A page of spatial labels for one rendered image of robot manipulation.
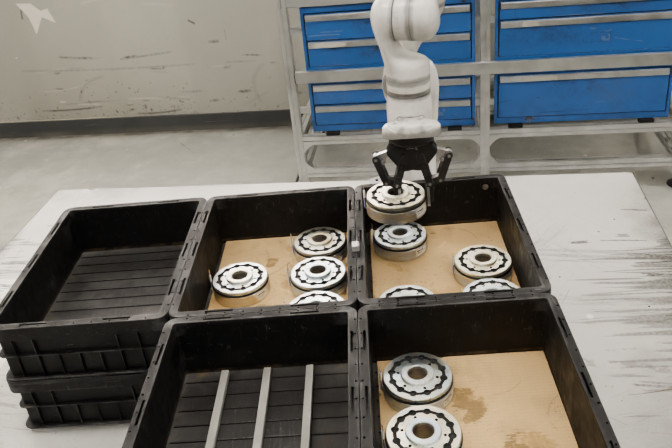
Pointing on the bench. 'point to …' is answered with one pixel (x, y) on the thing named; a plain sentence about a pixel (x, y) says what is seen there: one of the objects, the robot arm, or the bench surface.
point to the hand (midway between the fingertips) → (413, 196)
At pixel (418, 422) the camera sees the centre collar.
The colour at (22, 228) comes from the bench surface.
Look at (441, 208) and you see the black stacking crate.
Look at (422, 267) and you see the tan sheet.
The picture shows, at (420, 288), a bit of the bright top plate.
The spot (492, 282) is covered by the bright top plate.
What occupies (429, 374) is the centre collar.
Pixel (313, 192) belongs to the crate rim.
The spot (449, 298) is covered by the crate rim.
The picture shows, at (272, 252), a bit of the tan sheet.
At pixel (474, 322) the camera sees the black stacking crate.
